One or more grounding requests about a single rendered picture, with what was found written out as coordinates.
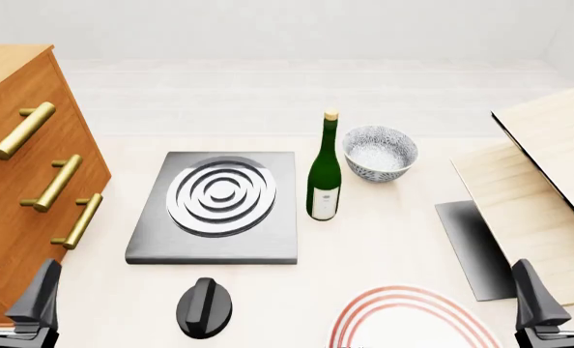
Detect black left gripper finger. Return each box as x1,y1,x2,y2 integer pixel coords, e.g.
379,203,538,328
4,258,63,333

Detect medium brass cabinet handle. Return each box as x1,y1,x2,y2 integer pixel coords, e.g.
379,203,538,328
19,154,84,214

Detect flat grey stove plate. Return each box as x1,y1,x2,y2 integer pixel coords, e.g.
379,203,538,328
125,151,299,266

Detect round black stove knob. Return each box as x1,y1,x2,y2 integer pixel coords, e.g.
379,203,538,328
175,276,234,340

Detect white plate with red rings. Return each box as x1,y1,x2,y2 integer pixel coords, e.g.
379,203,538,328
326,284,503,348

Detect patterned white bowl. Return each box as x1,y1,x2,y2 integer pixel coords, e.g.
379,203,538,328
341,125,419,186

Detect green wine bottle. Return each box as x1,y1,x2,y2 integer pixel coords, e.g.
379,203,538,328
306,109,343,221

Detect large brass cabinet handle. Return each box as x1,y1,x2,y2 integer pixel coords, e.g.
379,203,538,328
0,101,57,161

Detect wooden cabinet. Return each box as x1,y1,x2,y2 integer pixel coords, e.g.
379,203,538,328
0,43,113,328

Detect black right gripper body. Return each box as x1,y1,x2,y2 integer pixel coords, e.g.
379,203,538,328
514,324,574,348

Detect pale wooden box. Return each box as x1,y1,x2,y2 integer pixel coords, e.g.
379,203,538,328
449,79,574,307

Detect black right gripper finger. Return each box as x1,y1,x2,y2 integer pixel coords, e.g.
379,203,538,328
510,258,573,332

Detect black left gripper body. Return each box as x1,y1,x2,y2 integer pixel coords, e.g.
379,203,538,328
0,321,60,348

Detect small brass cabinet handle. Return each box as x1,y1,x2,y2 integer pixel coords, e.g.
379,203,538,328
49,192,104,250

